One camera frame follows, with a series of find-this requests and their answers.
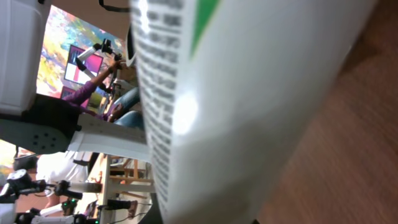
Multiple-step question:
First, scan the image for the person in purple top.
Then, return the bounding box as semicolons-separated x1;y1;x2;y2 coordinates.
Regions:
62;58;146;131

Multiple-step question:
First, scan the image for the white cream tube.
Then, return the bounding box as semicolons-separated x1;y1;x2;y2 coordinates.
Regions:
129;0;375;223

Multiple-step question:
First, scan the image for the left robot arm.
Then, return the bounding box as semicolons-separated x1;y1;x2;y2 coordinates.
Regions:
1;0;150;161

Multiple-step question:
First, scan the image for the wooden background table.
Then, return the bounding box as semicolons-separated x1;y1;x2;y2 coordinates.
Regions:
79;154;154;223

